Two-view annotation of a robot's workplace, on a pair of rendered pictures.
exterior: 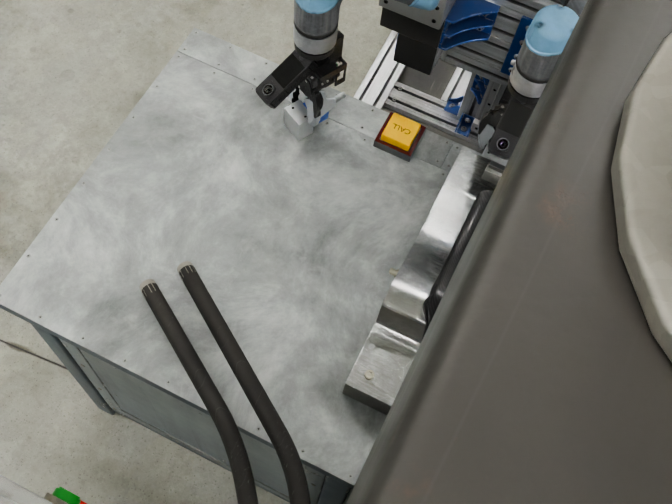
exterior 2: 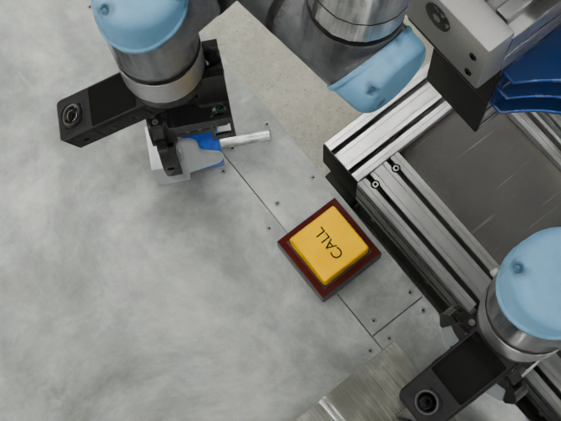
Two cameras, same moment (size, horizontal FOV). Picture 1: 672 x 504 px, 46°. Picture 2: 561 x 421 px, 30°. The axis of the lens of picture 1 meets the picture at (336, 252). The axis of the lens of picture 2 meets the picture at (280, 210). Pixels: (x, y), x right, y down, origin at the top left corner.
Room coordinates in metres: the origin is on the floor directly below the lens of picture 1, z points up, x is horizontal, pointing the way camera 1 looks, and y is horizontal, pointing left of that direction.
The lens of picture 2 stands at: (0.67, -0.24, 1.90)
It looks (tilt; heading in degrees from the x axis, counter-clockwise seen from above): 73 degrees down; 41
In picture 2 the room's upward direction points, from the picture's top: 7 degrees counter-clockwise
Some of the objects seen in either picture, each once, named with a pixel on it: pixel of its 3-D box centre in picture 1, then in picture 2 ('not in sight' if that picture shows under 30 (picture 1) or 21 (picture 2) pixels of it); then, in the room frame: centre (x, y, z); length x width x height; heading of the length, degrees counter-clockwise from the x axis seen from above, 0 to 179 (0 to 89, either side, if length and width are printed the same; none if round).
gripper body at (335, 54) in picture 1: (316, 60); (180, 90); (0.92, 0.09, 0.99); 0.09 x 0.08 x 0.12; 135
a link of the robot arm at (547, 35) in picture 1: (549, 43); (553, 292); (0.90, -0.29, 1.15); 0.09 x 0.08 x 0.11; 112
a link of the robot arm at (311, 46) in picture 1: (314, 30); (159, 53); (0.92, 0.09, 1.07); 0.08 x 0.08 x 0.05
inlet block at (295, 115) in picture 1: (318, 109); (210, 145); (0.93, 0.08, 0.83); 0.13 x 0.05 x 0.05; 135
